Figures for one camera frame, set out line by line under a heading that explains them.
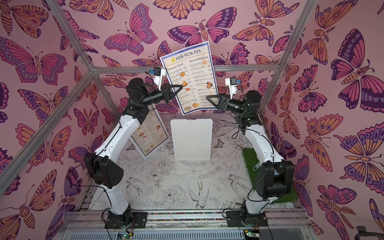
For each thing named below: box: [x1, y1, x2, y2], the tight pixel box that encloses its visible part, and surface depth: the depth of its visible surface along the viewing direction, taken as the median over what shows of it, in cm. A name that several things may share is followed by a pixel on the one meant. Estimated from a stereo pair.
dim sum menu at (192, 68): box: [160, 41, 219, 116], surface depth 66 cm
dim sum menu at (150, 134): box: [130, 104, 170, 157], surface depth 97 cm
